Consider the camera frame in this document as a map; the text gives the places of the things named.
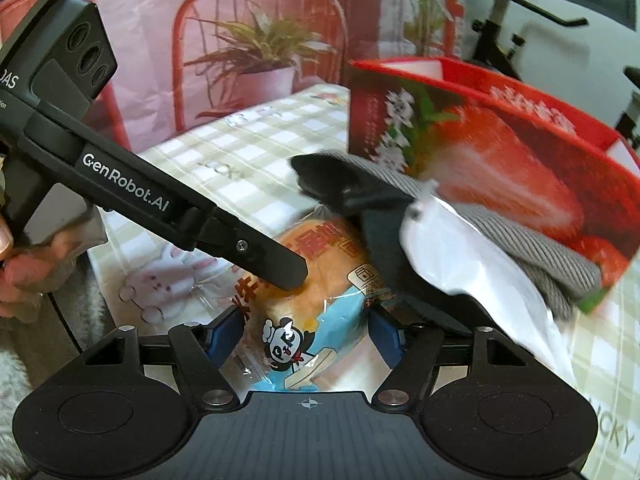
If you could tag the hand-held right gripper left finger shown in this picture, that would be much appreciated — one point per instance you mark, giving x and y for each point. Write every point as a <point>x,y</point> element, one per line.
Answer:
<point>221,336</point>

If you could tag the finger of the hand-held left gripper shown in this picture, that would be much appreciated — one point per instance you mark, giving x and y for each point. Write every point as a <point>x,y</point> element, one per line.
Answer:
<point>260,255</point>

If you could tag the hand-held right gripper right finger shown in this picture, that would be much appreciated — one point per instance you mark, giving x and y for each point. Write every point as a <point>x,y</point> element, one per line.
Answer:
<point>385,342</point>

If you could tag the packaged bread bun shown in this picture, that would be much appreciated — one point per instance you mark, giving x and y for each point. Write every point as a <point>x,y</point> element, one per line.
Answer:
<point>310,320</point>

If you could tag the red cardboard box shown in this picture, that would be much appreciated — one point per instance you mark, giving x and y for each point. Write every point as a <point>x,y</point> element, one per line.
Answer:
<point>475,150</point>

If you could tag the person's left hand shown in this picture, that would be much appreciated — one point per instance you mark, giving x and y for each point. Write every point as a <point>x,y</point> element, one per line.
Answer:
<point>35,270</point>

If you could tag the checked tablecloth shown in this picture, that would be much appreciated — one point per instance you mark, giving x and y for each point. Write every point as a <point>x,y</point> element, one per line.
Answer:
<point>240,150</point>

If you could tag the white plastic bag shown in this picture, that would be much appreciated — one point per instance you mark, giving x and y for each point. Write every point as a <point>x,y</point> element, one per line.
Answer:
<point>475,270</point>

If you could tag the printed backdrop cloth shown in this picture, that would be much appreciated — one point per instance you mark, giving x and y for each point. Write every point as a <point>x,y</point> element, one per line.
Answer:
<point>150,35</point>

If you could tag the grey fleece cloth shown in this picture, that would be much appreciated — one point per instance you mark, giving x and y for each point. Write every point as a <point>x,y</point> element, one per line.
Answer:
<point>75,320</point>

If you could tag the grey knit cloth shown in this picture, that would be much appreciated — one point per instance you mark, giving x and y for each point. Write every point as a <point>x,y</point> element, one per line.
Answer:
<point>550,260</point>

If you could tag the black exercise bike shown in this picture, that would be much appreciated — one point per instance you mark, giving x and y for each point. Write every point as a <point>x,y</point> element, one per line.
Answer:
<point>500,20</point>

